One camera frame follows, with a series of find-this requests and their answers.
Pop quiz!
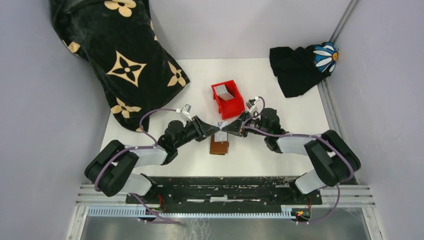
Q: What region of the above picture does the silver credit card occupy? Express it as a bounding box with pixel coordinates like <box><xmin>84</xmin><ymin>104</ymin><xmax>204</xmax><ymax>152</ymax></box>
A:
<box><xmin>214</xmin><ymin>121</ymin><xmax>228</xmax><ymax>142</ymax></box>

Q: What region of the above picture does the red plastic bin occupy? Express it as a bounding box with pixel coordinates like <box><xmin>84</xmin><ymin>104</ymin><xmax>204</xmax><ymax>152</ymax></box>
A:
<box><xmin>211</xmin><ymin>80</ymin><xmax>245</xmax><ymax>120</ymax></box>

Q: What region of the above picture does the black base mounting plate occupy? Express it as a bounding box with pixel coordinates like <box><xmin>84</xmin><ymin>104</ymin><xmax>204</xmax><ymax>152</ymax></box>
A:
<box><xmin>126</xmin><ymin>176</ymin><xmax>323</xmax><ymax>214</ymax></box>

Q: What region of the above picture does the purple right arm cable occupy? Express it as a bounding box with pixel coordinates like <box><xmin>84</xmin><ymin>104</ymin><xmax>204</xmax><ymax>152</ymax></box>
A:
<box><xmin>241</xmin><ymin>96</ymin><xmax>356</xmax><ymax>225</ymax></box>

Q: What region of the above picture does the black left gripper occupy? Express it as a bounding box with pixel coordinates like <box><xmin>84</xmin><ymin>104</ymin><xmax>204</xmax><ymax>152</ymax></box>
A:
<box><xmin>174</xmin><ymin>114</ymin><xmax>220</xmax><ymax>149</ymax></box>

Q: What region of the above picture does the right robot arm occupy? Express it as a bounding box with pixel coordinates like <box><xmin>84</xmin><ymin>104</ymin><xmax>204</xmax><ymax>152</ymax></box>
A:
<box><xmin>222</xmin><ymin>108</ymin><xmax>361</xmax><ymax>204</ymax></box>

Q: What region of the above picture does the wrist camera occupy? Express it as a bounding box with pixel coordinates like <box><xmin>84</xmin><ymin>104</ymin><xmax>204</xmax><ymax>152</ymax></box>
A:
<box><xmin>176</xmin><ymin>104</ymin><xmax>192</xmax><ymax>122</ymax></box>
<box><xmin>246</xmin><ymin>96</ymin><xmax>260</xmax><ymax>114</ymax></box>

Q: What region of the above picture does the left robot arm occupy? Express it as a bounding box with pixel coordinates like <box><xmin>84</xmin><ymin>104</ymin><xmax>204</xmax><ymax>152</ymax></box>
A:
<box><xmin>84</xmin><ymin>116</ymin><xmax>221</xmax><ymax>204</ymax></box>

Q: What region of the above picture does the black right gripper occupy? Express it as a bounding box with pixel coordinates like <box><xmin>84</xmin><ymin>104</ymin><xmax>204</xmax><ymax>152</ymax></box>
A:
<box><xmin>221</xmin><ymin>111</ymin><xmax>269</xmax><ymax>138</ymax></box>

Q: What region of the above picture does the black blanket with beige flowers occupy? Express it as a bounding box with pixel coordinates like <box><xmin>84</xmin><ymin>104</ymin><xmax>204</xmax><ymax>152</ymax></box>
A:
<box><xmin>49</xmin><ymin>0</ymin><xmax>190</xmax><ymax>132</ymax></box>

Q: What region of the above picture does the black cloth with daisy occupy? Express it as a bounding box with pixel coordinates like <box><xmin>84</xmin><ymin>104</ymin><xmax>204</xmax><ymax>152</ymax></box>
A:
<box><xmin>269</xmin><ymin>42</ymin><xmax>339</xmax><ymax>98</ymax></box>

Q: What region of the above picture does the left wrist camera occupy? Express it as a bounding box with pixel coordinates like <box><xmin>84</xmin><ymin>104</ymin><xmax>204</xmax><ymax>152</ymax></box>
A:
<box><xmin>176</xmin><ymin>104</ymin><xmax>192</xmax><ymax>122</ymax></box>

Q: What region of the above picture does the aluminium rail frame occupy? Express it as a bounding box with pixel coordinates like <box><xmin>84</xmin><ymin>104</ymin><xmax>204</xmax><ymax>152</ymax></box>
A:
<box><xmin>64</xmin><ymin>0</ymin><xmax>385</xmax><ymax>240</ymax></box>

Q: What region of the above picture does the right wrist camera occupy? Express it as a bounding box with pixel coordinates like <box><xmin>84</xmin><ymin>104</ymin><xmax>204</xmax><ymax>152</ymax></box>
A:
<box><xmin>246</xmin><ymin>96</ymin><xmax>260</xmax><ymax>114</ymax></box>

